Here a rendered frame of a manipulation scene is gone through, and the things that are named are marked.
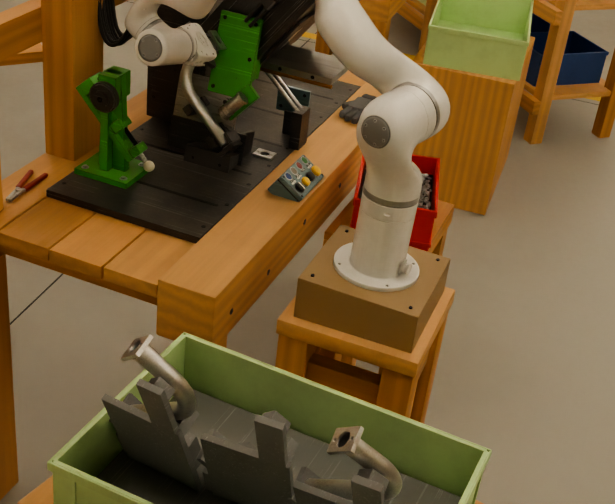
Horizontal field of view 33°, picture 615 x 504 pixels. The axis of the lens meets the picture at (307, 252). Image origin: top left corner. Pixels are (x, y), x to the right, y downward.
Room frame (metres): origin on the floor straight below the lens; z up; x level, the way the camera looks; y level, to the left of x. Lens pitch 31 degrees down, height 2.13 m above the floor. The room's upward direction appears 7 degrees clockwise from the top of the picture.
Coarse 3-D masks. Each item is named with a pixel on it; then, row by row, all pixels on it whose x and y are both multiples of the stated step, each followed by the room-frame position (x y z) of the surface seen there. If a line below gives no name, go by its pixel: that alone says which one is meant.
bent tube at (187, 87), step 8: (208, 32) 2.47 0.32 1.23; (216, 32) 2.50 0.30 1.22; (216, 40) 2.46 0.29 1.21; (224, 48) 2.47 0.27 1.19; (184, 64) 2.47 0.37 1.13; (184, 72) 2.46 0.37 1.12; (192, 72) 2.47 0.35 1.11; (184, 80) 2.45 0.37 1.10; (184, 88) 2.45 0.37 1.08; (192, 88) 2.45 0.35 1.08; (192, 96) 2.44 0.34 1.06; (192, 104) 2.43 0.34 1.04; (200, 104) 2.43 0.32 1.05; (200, 112) 2.42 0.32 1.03; (208, 112) 2.42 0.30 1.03; (208, 120) 2.41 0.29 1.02; (208, 128) 2.40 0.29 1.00; (216, 128) 2.40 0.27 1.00; (216, 136) 2.39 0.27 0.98; (224, 136) 2.39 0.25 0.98; (224, 144) 2.40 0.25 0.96
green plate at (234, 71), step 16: (224, 16) 2.51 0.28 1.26; (240, 16) 2.50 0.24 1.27; (224, 32) 2.50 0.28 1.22; (240, 32) 2.49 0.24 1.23; (256, 32) 2.48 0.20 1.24; (240, 48) 2.48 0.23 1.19; (256, 48) 2.47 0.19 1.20; (224, 64) 2.48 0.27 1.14; (240, 64) 2.47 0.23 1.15; (256, 64) 2.50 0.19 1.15; (224, 80) 2.46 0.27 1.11; (240, 80) 2.45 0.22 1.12
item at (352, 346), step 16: (448, 288) 2.01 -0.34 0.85; (448, 304) 1.95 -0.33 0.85; (288, 320) 1.80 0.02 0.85; (304, 320) 1.81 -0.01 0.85; (432, 320) 1.87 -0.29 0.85; (288, 336) 1.79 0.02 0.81; (304, 336) 1.78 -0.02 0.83; (320, 336) 1.77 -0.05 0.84; (336, 336) 1.77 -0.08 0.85; (352, 336) 1.77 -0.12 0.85; (432, 336) 1.81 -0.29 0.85; (336, 352) 1.76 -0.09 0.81; (352, 352) 1.75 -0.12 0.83; (368, 352) 1.74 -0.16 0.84; (384, 352) 1.73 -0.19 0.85; (400, 352) 1.74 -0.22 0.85; (416, 352) 1.74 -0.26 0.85; (400, 368) 1.72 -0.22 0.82; (416, 368) 1.71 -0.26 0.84
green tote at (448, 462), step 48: (192, 336) 1.56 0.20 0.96; (192, 384) 1.55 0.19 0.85; (240, 384) 1.51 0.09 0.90; (288, 384) 1.47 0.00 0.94; (96, 432) 1.29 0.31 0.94; (384, 432) 1.40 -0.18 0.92; (432, 432) 1.37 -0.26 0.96; (96, 480) 1.16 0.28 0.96; (432, 480) 1.36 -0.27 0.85; (480, 480) 1.30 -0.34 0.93
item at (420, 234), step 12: (420, 156) 2.55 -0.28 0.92; (360, 168) 2.43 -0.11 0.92; (420, 168) 2.55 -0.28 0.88; (432, 168) 2.55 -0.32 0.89; (360, 180) 2.37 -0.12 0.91; (432, 180) 2.51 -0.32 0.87; (360, 192) 2.39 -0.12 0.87; (432, 192) 2.47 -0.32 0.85; (420, 204) 2.34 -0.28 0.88; (432, 204) 2.38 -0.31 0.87; (420, 216) 2.25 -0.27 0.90; (432, 216) 2.25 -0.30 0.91; (420, 228) 2.25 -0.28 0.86; (432, 228) 2.25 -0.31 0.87; (420, 240) 2.25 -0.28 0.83
